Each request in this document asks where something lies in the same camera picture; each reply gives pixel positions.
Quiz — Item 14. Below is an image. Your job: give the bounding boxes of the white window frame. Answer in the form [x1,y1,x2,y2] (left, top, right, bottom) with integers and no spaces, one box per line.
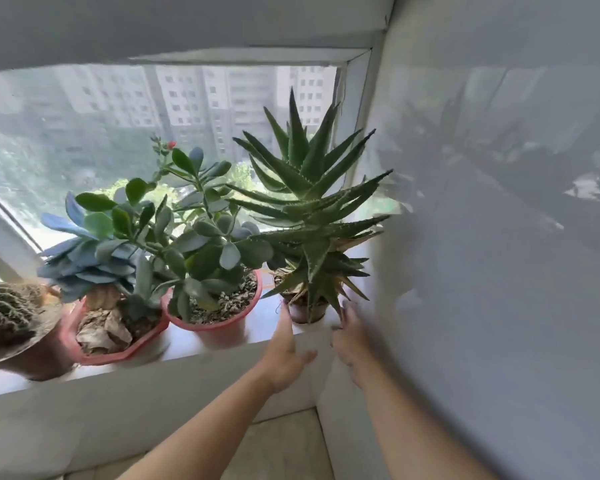
[0,45,377,278]

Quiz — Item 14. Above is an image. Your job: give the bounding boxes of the round pink plant pot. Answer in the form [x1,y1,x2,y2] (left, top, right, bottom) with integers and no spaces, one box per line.
[161,269,264,351]

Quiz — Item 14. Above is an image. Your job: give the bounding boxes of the octagonal pink plant pot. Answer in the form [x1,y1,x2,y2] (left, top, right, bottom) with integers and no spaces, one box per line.
[59,294,171,367]

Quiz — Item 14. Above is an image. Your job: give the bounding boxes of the round spiny cactus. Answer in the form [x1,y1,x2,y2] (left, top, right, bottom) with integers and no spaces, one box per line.
[0,282,49,346]

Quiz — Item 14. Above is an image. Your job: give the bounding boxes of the dry brown leaves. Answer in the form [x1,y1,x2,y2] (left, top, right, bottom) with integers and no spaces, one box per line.
[75,285,134,356]

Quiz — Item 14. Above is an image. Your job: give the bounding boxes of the person's right forearm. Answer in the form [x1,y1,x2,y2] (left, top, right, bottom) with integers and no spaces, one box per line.
[352,369,499,480]

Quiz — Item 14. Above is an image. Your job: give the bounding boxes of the person's left forearm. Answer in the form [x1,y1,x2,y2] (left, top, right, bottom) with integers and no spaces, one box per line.
[114,364,277,480]

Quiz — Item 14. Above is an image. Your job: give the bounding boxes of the green jade plant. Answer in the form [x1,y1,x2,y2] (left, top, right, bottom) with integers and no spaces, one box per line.
[75,147,276,323]

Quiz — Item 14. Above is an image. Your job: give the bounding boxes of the thin stem with red flower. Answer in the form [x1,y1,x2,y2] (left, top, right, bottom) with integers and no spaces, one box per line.
[150,136,179,171]

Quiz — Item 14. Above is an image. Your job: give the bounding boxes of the green spiky aloe plant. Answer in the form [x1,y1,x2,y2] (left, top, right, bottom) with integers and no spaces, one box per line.
[225,87,395,323]

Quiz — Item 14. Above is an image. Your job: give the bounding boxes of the blue-grey succulent plant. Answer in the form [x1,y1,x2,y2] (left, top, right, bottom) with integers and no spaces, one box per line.
[36,191,147,303]

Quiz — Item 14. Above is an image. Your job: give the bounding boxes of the person's right hand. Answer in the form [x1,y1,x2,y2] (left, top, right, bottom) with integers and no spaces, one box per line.
[331,300,382,391]

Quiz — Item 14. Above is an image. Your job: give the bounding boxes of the brown cactus pot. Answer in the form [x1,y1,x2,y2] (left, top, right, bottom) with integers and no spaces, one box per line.
[0,290,77,383]

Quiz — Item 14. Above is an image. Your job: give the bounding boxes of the small brown plant pot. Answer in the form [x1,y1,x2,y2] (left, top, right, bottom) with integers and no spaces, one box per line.
[279,289,331,325]

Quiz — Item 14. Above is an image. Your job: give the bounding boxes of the person's left hand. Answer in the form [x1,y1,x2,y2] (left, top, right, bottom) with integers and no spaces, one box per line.
[256,301,318,394]

